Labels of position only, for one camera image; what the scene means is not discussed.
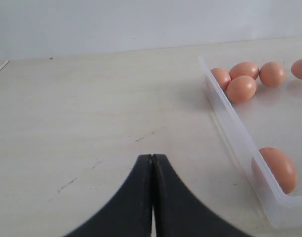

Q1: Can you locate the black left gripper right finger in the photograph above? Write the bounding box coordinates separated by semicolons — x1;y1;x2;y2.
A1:
152;154;242;237

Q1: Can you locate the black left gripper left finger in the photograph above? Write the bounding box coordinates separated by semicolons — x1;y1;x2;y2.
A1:
67;155;152;237

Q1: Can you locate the brown egg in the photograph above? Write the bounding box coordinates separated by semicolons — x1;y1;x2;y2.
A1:
259;147;298;194
259;61;286;87
211;68;231;91
226;76;257;103
291;59;302;80
229;62;259;79

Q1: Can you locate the clear plastic tray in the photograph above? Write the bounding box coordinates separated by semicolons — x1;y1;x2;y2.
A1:
199;53;302;229

